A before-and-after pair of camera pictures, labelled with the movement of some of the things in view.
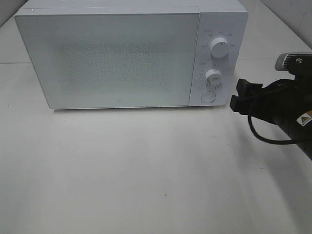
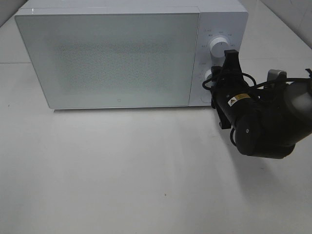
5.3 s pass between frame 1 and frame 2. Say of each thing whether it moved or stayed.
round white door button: stayed
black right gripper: moved
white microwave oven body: stayed
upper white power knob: stayed
